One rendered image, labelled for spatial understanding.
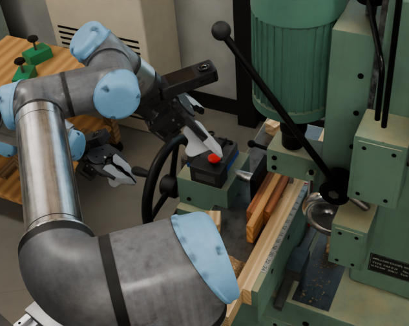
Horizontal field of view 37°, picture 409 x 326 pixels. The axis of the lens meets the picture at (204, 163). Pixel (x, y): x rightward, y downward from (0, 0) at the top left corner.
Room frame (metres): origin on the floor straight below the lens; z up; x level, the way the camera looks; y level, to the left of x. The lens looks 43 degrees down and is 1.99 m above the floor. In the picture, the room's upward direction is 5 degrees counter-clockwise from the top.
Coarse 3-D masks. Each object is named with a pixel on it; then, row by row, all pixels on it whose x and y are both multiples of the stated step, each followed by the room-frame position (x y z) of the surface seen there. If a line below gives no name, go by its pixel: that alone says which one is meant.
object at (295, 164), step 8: (280, 136) 1.06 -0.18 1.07; (272, 144) 1.03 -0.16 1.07; (280, 144) 1.03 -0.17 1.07; (312, 144) 1.02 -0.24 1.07; (320, 144) 1.02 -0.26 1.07; (272, 152) 1.01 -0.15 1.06; (280, 152) 1.01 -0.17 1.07; (288, 152) 1.00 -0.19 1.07; (296, 152) 1.00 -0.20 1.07; (304, 152) 1.00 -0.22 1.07; (320, 152) 0.99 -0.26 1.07; (272, 160) 1.01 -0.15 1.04; (280, 160) 1.00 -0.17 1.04; (288, 160) 1.00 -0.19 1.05; (296, 160) 0.99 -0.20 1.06; (304, 160) 0.98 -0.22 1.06; (312, 160) 0.97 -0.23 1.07; (272, 168) 1.01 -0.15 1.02; (280, 168) 1.00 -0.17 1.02; (288, 168) 1.00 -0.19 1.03; (296, 168) 0.99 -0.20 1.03; (304, 168) 0.98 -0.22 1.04; (312, 168) 0.97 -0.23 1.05; (288, 176) 1.00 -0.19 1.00; (296, 176) 0.99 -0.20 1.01; (304, 176) 0.98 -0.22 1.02
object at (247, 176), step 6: (264, 156) 1.08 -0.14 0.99; (264, 162) 1.06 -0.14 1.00; (258, 168) 1.04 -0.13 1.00; (264, 168) 1.05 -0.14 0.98; (240, 174) 1.06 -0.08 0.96; (246, 174) 1.06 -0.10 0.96; (252, 174) 1.05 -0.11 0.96; (258, 174) 1.02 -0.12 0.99; (264, 174) 1.05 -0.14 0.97; (240, 180) 1.06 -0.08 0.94; (246, 180) 1.05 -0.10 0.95; (252, 180) 1.00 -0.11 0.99; (258, 180) 1.02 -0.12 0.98; (252, 186) 1.00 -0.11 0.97; (258, 186) 1.01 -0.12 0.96; (252, 192) 1.00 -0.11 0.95; (252, 198) 1.00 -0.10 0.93
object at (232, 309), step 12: (276, 216) 0.93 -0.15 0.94; (264, 228) 0.90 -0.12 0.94; (264, 240) 0.87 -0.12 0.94; (252, 252) 0.84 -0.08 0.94; (252, 264) 0.81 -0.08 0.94; (240, 276) 0.78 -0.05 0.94; (240, 288) 0.75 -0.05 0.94; (240, 300) 0.73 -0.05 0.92; (228, 312) 0.69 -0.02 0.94; (228, 324) 0.68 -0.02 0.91
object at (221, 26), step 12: (216, 24) 0.95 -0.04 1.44; (228, 24) 0.95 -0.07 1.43; (216, 36) 0.94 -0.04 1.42; (228, 36) 0.94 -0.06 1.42; (240, 60) 0.93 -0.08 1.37; (252, 72) 0.92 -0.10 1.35; (264, 84) 0.91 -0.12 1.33; (276, 108) 0.89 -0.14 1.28; (288, 120) 0.88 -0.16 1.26; (300, 132) 0.88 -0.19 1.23; (312, 156) 0.86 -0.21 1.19; (324, 168) 0.85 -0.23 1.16; (336, 168) 0.86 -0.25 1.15; (324, 180) 0.84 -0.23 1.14; (336, 180) 0.82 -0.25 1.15; (348, 180) 0.83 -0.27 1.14; (324, 192) 0.82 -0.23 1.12; (336, 192) 0.81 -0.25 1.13; (336, 204) 0.81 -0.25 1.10; (360, 204) 0.81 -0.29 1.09
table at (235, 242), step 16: (320, 128) 1.27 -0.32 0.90; (256, 160) 1.17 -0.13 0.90; (240, 192) 1.06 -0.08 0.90; (176, 208) 1.06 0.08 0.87; (192, 208) 1.05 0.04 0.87; (224, 208) 1.01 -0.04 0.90; (240, 208) 1.00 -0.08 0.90; (224, 224) 0.96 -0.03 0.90; (240, 224) 0.95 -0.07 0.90; (224, 240) 0.91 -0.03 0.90; (240, 240) 0.91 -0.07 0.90; (256, 240) 0.90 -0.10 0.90; (240, 256) 0.86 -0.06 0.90; (288, 256) 0.89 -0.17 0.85; (272, 288) 0.80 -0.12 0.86; (256, 320) 0.73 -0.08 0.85
